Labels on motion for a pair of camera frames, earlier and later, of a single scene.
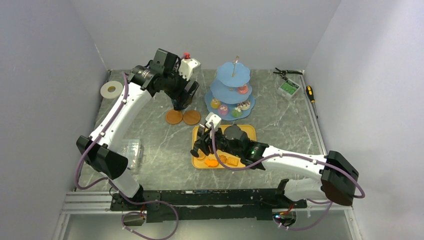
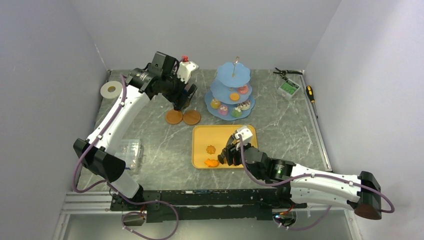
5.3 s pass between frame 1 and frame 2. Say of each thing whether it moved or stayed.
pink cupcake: stayed
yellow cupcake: stayed
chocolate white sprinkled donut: stayed
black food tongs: moved
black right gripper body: moved
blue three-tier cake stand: stayed
